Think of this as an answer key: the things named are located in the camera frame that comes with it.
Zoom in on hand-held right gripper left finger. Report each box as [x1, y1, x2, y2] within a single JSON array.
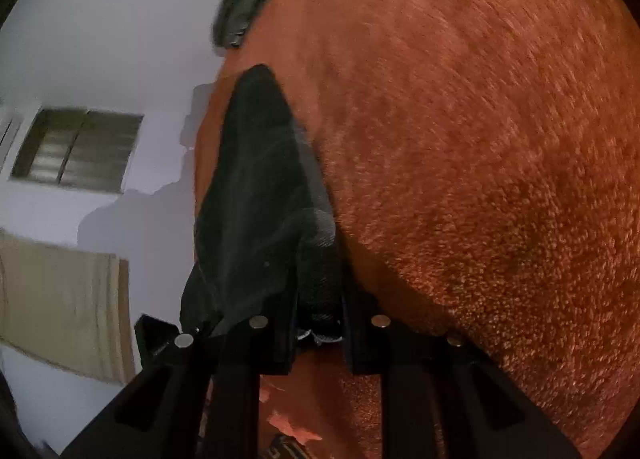
[[60, 286, 301, 459]]

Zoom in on orange fleece blanket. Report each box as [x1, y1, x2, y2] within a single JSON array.
[[192, 0, 640, 459]]

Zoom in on dark denim jeans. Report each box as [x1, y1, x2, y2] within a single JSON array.
[[180, 64, 346, 342]]

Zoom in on beige hanging cloth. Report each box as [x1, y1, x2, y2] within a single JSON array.
[[0, 229, 138, 385]]

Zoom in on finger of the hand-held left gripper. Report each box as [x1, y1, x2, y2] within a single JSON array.
[[134, 313, 183, 372]]

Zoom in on dark wall window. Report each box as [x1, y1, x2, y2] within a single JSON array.
[[10, 106, 146, 195]]

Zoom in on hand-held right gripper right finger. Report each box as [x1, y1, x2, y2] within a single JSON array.
[[341, 286, 583, 459]]

